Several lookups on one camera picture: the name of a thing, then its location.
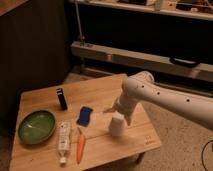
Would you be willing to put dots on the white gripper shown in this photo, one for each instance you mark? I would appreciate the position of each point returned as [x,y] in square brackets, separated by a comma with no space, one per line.
[124,106]

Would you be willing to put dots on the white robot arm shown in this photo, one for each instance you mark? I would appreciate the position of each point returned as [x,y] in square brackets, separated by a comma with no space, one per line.
[142,87]

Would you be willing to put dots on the green ceramic bowl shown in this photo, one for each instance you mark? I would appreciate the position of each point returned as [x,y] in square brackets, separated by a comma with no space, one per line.
[36,127]

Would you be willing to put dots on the blue sponge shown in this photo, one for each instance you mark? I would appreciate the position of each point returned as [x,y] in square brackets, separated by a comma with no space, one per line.
[84,116]

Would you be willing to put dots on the orange carrot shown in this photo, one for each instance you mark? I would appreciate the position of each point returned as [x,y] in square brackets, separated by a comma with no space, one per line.
[81,141]

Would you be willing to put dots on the clear plastic bottle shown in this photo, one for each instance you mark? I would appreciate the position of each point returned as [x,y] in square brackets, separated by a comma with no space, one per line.
[64,141]

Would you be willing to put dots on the wooden folding table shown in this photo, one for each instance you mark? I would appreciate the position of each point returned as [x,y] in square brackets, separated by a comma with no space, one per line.
[100,147]

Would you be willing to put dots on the vertical metal pole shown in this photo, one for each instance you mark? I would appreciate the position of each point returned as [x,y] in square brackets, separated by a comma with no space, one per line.
[81,36]

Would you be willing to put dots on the black handle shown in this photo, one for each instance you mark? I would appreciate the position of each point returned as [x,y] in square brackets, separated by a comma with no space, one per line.
[189,64]

